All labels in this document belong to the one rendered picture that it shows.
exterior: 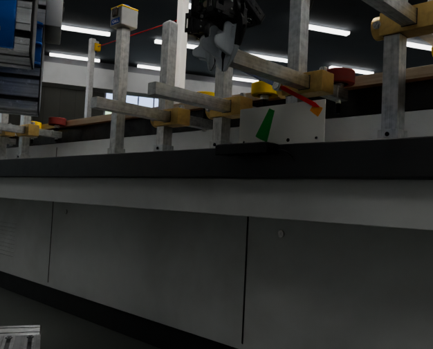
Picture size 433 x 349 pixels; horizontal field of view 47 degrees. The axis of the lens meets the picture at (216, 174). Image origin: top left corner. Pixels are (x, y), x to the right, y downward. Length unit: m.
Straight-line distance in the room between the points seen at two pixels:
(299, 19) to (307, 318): 0.80
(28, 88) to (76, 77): 10.19
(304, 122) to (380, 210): 0.27
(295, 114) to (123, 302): 1.18
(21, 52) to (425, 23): 0.77
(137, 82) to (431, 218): 10.57
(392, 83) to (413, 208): 0.26
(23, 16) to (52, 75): 10.61
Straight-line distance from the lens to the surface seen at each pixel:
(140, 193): 1.66
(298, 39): 1.27
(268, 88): 1.46
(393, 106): 1.10
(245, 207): 1.32
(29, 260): 2.81
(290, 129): 1.22
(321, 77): 1.20
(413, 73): 1.32
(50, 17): 1.15
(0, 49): 0.67
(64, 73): 11.30
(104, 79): 11.33
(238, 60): 1.02
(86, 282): 2.32
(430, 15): 1.11
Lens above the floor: 0.56
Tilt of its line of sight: 3 degrees up
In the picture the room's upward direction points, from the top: 3 degrees clockwise
